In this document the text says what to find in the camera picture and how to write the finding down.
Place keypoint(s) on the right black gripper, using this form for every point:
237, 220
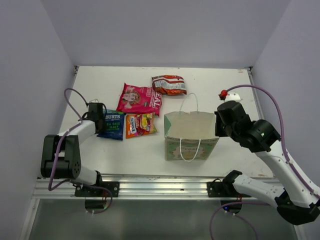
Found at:
218, 131

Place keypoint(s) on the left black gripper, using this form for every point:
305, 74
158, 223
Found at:
101, 130

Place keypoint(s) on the blue Burts crisps bag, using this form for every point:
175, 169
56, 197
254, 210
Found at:
114, 121

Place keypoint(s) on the pink Real crisps bag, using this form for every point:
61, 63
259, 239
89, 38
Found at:
139, 100

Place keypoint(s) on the green printed paper bag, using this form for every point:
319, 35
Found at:
189, 136

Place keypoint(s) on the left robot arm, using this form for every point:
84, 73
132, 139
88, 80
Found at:
61, 157

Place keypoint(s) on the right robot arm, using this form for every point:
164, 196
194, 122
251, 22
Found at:
298, 200

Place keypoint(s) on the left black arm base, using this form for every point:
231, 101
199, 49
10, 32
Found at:
112, 188

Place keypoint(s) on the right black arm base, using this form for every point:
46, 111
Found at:
220, 189

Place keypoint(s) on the orange Fox's candy bag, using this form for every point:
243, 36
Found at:
137, 125

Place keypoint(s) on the red orange snack bag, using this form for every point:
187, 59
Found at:
171, 85

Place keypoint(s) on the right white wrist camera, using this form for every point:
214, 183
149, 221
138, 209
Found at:
232, 96

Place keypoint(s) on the aluminium rail frame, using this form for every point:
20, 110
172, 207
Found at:
137, 187

